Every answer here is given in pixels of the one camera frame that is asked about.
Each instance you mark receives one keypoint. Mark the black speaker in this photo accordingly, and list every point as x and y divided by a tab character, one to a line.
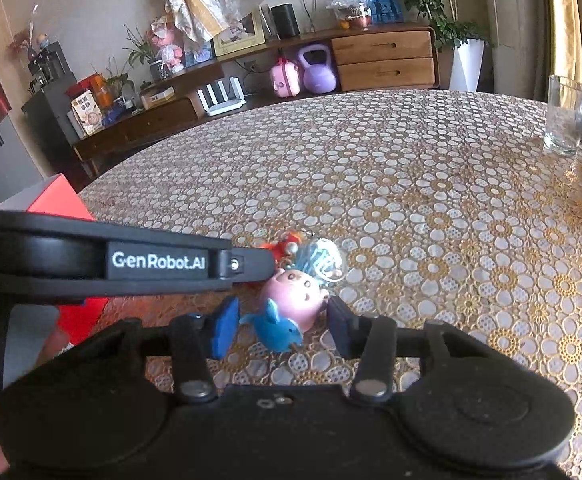
286	22

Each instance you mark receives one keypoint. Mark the wooden TV cabinet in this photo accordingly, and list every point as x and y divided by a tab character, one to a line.
381	47

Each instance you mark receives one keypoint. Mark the blue plastic bag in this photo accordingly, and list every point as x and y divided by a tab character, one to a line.
383	5

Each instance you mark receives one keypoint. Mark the clear blue round charm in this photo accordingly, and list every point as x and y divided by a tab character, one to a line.
321	260

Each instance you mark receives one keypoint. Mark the small thin-leaf potted plant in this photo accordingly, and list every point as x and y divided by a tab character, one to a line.
118	82

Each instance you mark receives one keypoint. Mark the white yellow small box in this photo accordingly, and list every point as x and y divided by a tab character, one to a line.
158	97

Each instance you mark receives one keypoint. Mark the large plant in white pot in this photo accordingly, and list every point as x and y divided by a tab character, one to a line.
466	65

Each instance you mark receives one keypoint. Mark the snack bag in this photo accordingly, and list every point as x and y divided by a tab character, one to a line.
87	112

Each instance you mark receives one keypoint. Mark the black cabinet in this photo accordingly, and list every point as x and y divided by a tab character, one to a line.
46	130

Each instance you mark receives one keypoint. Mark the yellow-green picture frame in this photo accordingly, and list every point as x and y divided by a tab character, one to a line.
238	45

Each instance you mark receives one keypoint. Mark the pink doll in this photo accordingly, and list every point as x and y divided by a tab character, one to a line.
171	50

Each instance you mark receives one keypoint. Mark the pink blue pig toy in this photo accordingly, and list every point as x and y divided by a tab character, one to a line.
291	295

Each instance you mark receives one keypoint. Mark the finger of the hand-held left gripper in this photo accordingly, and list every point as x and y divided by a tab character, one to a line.
251	265

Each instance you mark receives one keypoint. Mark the red cardboard box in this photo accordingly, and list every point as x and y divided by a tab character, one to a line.
56	200

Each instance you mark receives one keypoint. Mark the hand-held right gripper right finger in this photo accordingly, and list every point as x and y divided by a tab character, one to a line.
340	325

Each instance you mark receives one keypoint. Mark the pink toy suitcase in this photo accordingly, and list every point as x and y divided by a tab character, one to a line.
285	80

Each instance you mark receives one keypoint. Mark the yellow curtain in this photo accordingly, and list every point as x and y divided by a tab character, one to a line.
563	20

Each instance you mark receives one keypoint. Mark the white router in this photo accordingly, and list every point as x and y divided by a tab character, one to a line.
221	102

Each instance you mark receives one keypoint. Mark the black coffee machine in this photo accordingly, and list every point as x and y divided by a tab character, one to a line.
53	65

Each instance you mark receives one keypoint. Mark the small plant in dark pot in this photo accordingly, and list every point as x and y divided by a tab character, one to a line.
158	69

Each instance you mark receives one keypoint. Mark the dried flower bouquet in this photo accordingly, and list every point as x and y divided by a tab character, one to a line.
23	42

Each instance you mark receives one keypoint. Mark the clear plastic bag of fruit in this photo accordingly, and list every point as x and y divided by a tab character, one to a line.
351	5

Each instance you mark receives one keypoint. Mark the orange carton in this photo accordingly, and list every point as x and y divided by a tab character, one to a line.
98	90

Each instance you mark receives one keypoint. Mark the white tower air conditioner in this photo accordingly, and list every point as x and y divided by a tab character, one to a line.
516	25

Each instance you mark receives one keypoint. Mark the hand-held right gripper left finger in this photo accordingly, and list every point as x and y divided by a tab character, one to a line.
226	327

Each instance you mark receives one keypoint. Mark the glass tumbler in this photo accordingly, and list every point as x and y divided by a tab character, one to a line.
566	120

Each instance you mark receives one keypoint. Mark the purple kettlebell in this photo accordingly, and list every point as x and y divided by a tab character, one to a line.
318	77

